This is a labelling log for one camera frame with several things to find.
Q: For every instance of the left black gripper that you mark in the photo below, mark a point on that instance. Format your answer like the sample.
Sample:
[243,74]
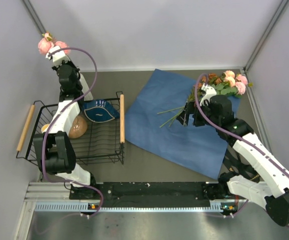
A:
[71,64]

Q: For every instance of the white ribbed ceramic vase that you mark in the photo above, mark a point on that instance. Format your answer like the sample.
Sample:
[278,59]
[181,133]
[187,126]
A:
[85,88]

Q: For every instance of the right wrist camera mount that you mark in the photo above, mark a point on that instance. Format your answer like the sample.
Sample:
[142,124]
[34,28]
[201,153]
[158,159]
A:
[209,92]

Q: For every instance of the blue wrapping paper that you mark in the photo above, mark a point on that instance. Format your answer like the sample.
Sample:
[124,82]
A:
[197,148]

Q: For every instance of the brown ceramic bowl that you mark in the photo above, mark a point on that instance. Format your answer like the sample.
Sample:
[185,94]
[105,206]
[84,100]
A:
[78,128]

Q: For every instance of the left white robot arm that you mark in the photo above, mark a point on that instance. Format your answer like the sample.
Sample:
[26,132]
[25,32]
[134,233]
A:
[55,154]

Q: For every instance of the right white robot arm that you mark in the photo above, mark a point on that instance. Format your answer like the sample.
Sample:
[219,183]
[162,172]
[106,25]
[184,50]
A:
[273,194]

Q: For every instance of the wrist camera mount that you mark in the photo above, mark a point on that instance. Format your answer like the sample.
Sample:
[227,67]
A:
[209,92]
[58,57]

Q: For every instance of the aluminium slotted rail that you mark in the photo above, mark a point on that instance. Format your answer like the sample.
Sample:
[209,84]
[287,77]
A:
[65,197]

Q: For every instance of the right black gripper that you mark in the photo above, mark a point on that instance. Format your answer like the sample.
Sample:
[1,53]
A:
[190,108]

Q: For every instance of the black wire dish basket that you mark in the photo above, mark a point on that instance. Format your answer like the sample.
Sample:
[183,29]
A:
[101,143]

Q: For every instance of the yellow cup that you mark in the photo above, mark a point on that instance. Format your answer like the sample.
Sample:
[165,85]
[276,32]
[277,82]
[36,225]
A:
[44,127]

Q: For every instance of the pink and brown flower bouquet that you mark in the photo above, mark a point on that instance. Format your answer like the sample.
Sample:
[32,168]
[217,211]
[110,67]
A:
[227,84]

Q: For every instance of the blue leaf-pattern plate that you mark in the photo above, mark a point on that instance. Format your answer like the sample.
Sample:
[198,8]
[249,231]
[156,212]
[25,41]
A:
[100,111]

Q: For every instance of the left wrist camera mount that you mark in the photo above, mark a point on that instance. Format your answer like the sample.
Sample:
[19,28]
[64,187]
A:
[58,57]

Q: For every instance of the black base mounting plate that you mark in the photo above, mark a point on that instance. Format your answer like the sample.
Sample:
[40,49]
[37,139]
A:
[159,194]

